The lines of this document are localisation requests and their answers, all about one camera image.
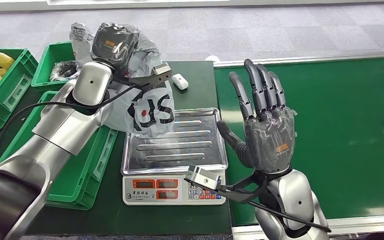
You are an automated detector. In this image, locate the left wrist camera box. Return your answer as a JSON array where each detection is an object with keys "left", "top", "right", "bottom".
[{"left": 129, "top": 62, "right": 173, "bottom": 91}]

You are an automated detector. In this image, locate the green conveyor belt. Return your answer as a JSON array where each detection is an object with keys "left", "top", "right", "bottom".
[{"left": 212, "top": 49, "right": 384, "bottom": 240}]

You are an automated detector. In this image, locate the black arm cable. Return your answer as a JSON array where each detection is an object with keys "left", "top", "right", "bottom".
[
  {"left": 183, "top": 178, "right": 332, "bottom": 234},
  {"left": 0, "top": 84, "right": 147, "bottom": 161}
]

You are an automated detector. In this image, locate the small white plastic device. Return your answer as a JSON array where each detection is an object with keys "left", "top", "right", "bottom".
[{"left": 171, "top": 73, "right": 190, "bottom": 91}]

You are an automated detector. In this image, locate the green crate holding yellow packages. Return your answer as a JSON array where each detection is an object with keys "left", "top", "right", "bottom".
[{"left": 0, "top": 48, "right": 39, "bottom": 131}]

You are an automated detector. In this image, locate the white electronic scale steel tray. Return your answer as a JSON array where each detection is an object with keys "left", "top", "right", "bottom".
[{"left": 120, "top": 107, "right": 229, "bottom": 207}]

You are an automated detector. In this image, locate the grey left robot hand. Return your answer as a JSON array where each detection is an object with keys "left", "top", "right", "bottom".
[{"left": 90, "top": 22, "right": 141, "bottom": 81}]

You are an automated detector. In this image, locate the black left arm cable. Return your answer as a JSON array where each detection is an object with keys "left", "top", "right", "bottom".
[{"left": 0, "top": 84, "right": 147, "bottom": 161}]

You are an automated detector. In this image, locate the grey plastic mailer package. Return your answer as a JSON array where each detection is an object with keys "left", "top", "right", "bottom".
[{"left": 69, "top": 22, "right": 176, "bottom": 139}]

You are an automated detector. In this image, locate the large empty green crate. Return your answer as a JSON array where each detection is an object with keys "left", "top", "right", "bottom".
[{"left": 0, "top": 90, "right": 119, "bottom": 212}]

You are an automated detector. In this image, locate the green crate holding wire coils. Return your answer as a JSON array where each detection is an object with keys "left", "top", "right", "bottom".
[{"left": 30, "top": 41, "right": 81, "bottom": 92}]

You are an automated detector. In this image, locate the wrapped black wire coil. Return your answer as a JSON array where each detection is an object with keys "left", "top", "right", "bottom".
[{"left": 49, "top": 60, "right": 81, "bottom": 82}]

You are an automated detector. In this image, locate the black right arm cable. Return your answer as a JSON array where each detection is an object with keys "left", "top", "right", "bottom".
[{"left": 183, "top": 178, "right": 332, "bottom": 234}]

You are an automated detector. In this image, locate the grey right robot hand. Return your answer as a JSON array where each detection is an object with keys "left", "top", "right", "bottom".
[{"left": 216, "top": 58, "right": 298, "bottom": 175}]

